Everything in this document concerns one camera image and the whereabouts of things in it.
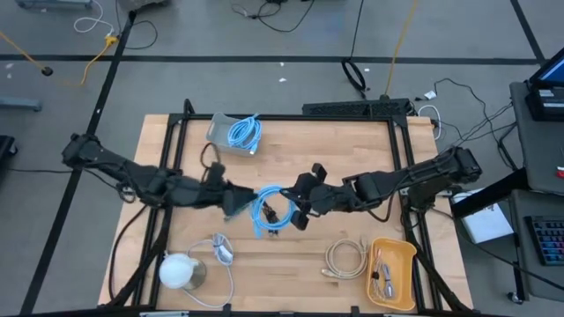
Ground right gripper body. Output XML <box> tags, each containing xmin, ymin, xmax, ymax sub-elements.
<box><xmin>294</xmin><ymin>173</ymin><xmax>350</xmax><ymax>216</ymax></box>

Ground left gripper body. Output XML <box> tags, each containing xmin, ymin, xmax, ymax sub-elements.
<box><xmin>189</xmin><ymin>175</ymin><xmax>233</xmax><ymax>210</ymax></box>

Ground thin light blue cable coil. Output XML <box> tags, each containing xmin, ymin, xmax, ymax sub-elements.
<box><xmin>249</xmin><ymin>184</ymin><xmax>297</xmax><ymax>239</ymax></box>

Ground black USB cable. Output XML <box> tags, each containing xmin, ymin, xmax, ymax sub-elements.
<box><xmin>259</xmin><ymin>200</ymin><xmax>283</xmax><ymax>238</ymax></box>

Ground beige cable coil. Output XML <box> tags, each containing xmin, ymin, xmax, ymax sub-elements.
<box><xmin>320</xmin><ymin>234</ymin><xmax>370</xmax><ymax>281</ymax></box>

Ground thick light blue cable coil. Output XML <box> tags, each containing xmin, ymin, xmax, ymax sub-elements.
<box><xmin>226</xmin><ymin>113</ymin><xmax>263</xmax><ymax>156</ymax></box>

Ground grey plastic bin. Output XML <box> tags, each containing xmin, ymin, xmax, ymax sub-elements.
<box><xmin>205</xmin><ymin>112</ymin><xmax>261</xmax><ymax>159</ymax></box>

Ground white globe lamp brass base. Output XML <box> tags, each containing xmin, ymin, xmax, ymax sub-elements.
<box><xmin>158</xmin><ymin>252</ymin><xmax>207</xmax><ymax>291</ymax></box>

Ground black perforated long box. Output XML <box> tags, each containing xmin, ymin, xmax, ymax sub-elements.
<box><xmin>301</xmin><ymin>97</ymin><xmax>412</xmax><ymax>118</ymax></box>

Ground yellow plastic bin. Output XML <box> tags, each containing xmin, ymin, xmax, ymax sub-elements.
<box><xmin>364</xmin><ymin>236</ymin><xmax>419</xmax><ymax>312</ymax></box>

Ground black diagonal bar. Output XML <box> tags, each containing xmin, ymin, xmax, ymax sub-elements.
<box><xmin>449</xmin><ymin>169</ymin><xmax>530</xmax><ymax>219</ymax></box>

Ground white flat box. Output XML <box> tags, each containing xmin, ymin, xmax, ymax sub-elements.
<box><xmin>451</xmin><ymin>188</ymin><xmax>515</xmax><ymax>245</ymax></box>

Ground black chair base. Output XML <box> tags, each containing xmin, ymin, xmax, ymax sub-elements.
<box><xmin>0</xmin><ymin>135</ymin><xmax>18</xmax><ymax>159</ymax></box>

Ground grey metal foot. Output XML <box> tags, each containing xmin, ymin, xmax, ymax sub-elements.
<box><xmin>15</xmin><ymin>0</ymin><xmax>93</xmax><ymax>10</ymax></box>
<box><xmin>0</xmin><ymin>97</ymin><xmax>43</xmax><ymax>112</ymax></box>

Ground grey side cart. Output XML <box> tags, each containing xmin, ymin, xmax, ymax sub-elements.
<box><xmin>508</xmin><ymin>78</ymin><xmax>564</xmax><ymax>303</ymax></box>

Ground backlit black keyboard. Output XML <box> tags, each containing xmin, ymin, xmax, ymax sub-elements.
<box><xmin>523</xmin><ymin>215</ymin><xmax>564</xmax><ymax>266</ymax></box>

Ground black device box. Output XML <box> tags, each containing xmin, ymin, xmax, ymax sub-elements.
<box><xmin>523</xmin><ymin>85</ymin><xmax>564</xmax><ymax>122</ymax></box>

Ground black laptop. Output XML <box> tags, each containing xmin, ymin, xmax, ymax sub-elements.
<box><xmin>528</xmin><ymin>46</ymin><xmax>564</xmax><ymax>89</ymax></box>

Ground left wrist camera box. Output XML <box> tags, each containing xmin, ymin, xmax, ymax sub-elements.
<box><xmin>205</xmin><ymin>161</ymin><xmax>226</xmax><ymax>186</ymax></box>

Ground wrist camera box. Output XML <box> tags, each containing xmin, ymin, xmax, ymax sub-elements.
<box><xmin>310</xmin><ymin>163</ymin><xmax>329</xmax><ymax>182</ymax></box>
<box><xmin>205</xmin><ymin>161</ymin><xmax>226</xmax><ymax>186</ymax></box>

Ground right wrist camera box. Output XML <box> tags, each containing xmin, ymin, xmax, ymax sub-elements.
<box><xmin>310</xmin><ymin>163</ymin><xmax>329</xmax><ymax>182</ymax></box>

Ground white cable with adapter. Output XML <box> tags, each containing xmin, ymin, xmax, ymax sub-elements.
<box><xmin>182</xmin><ymin>232</ymin><xmax>235</xmax><ymax>309</ymax></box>

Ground black aluminium table frame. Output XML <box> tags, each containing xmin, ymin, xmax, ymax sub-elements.
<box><xmin>105</xmin><ymin>99</ymin><xmax>475</xmax><ymax>317</ymax></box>

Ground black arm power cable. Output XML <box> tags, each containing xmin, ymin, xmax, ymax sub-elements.
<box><xmin>108</xmin><ymin>203</ymin><xmax>149</xmax><ymax>303</ymax></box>

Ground white coiled cable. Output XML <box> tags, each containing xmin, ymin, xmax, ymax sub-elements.
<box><xmin>416</xmin><ymin>104</ymin><xmax>442</xmax><ymax>141</ymax></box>

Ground black floor cable loop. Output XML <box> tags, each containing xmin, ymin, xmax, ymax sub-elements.
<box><xmin>115</xmin><ymin>0</ymin><xmax>159</xmax><ymax>51</ymax></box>

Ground yellow hanging cable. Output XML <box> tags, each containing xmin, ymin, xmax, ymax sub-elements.
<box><xmin>383</xmin><ymin>0</ymin><xmax>419</xmax><ymax>99</ymax></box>

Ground black floor cable bundle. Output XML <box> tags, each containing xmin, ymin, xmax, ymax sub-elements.
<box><xmin>231</xmin><ymin>0</ymin><xmax>316</xmax><ymax>34</ymax></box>

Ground black hanging cable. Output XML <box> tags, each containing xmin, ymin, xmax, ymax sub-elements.
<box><xmin>341</xmin><ymin>0</ymin><xmax>369</xmax><ymax>100</ymax></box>

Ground black tangled floor cables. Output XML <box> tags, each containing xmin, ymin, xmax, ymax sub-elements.
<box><xmin>434</xmin><ymin>77</ymin><xmax>516</xmax><ymax>153</ymax></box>

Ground orange extension cord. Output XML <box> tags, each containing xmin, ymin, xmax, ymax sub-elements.
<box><xmin>0</xmin><ymin>31</ymin><xmax>120</xmax><ymax>87</ymax></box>

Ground white floor cable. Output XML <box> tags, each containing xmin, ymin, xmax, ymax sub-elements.
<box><xmin>72</xmin><ymin>0</ymin><xmax>115</xmax><ymax>36</ymax></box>

